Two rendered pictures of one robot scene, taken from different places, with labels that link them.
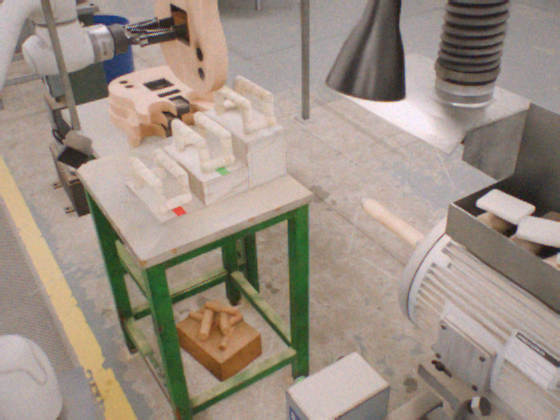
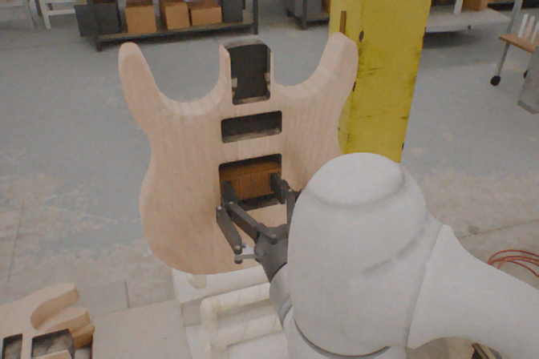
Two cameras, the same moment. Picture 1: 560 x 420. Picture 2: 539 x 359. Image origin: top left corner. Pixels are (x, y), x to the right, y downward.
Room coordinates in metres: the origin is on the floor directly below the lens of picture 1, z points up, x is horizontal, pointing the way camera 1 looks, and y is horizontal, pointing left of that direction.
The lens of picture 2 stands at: (1.44, 0.83, 1.89)
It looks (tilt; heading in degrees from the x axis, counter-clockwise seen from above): 36 degrees down; 285
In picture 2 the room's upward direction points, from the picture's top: straight up
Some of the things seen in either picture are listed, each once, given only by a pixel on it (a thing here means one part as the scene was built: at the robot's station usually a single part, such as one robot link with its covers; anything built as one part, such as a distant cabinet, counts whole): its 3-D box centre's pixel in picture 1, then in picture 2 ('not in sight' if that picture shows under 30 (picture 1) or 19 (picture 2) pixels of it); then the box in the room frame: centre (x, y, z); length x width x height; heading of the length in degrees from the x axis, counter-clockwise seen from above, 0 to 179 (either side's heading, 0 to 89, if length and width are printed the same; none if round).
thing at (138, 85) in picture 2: not in sight; (150, 82); (1.75, 0.31, 1.63); 0.07 x 0.04 x 0.10; 34
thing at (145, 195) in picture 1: (164, 194); not in sight; (1.55, 0.36, 0.94); 0.27 x 0.15 x 0.01; 35
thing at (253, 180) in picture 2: (184, 24); (249, 180); (1.64, 0.25, 1.45); 0.10 x 0.03 x 0.05; 34
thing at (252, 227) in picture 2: (143, 29); (251, 227); (1.60, 0.35, 1.45); 0.11 x 0.01 x 0.04; 145
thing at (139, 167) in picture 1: (145, 173); not in sight; (1.53, 0.40, 1.04); 0.20 x 0.03 x 0.03; 34
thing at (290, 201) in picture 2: (152, 35); (290, 218); (1.55, 0.32, 1.45); 0.11 x 0.01 x 0.04; 103
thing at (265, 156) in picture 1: (244, 143); (234, 288); (1.73, 0.11, 1.02); 0.27 x 0.15 x 0.17; 35
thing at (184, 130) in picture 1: (188, 133); (259, 327); (1.62, 0.27, 1.12); 0.20 x 0.03 x 0.03; 34
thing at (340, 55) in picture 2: not in sight; (330, 66); (1.53, 0.16, 1.62); 0.07 x 0.04 x 0.09; 34
